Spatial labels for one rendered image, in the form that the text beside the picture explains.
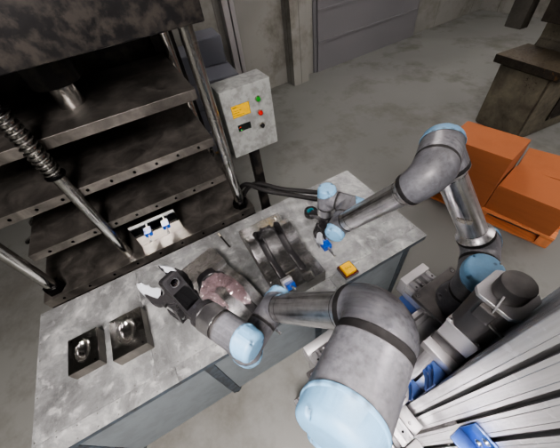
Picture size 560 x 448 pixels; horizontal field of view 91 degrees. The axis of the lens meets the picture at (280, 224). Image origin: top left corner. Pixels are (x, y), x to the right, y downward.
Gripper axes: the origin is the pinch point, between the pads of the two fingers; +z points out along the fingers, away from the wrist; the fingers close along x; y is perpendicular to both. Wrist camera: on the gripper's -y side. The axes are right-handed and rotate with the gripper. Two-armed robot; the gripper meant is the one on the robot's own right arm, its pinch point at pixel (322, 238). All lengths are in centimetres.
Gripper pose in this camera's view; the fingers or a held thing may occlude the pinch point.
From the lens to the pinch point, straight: 139.9
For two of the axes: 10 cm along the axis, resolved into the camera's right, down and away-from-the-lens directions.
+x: 8.7, -4.1, 2.6
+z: 1.0, 6.7, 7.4
